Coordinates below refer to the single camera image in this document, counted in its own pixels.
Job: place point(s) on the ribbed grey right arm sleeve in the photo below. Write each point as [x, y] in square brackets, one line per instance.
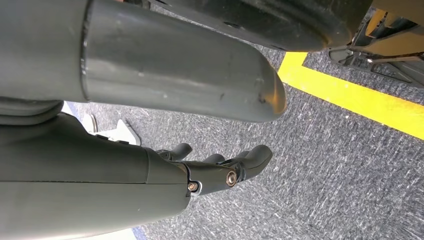
[26, 112]

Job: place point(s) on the white angled bracket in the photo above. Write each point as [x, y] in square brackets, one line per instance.
[122, 134]

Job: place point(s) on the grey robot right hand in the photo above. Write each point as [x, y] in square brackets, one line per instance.
[149, 76]

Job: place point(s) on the black robot body shell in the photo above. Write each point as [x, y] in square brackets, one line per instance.
[281, 23]

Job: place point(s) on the white board with blue edge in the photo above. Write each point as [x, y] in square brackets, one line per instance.
[109, 235]

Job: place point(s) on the black spoked base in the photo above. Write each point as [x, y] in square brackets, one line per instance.
[404, 73]

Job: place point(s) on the yellow floor tape line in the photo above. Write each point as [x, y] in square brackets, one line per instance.
[364, 99]

